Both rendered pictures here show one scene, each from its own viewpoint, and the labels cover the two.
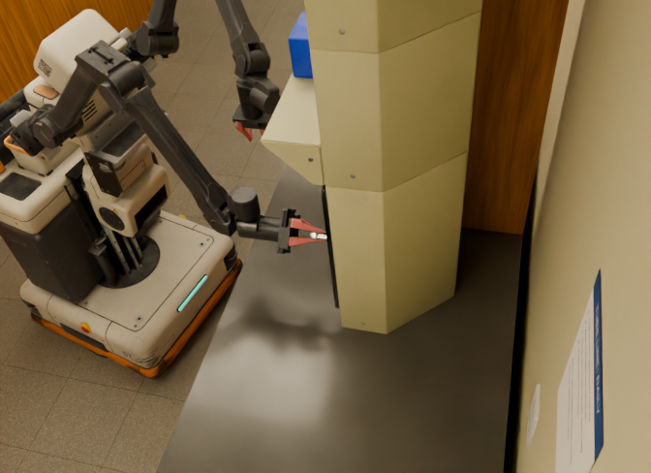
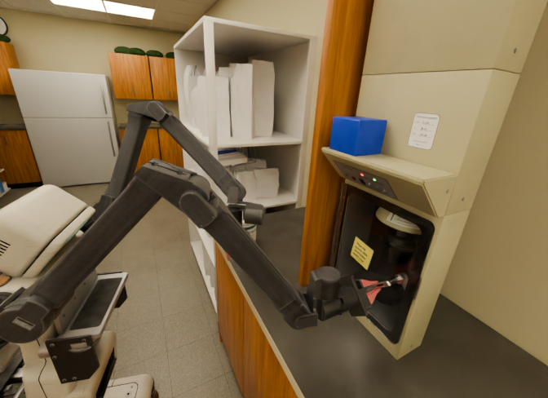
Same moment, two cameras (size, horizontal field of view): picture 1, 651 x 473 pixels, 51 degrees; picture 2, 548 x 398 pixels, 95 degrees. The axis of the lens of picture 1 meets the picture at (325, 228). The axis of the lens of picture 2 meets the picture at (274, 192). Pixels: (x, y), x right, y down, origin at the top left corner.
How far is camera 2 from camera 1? 1.26 m
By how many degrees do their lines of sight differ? 46
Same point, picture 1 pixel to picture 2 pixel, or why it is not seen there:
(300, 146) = (447, 179)
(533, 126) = not seen: hidden behind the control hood
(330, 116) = (475, 140)
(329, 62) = (497, 82)
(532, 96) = not seen: hidden behind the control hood
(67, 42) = (34, 210)
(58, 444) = not seen: outside the picture
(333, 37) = (509, 55)
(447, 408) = (507, 369)
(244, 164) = (116, 323)
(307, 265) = (324, 330)
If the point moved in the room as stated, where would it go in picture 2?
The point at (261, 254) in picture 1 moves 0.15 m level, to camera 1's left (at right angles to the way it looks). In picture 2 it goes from (287, 343) to (251, 380)
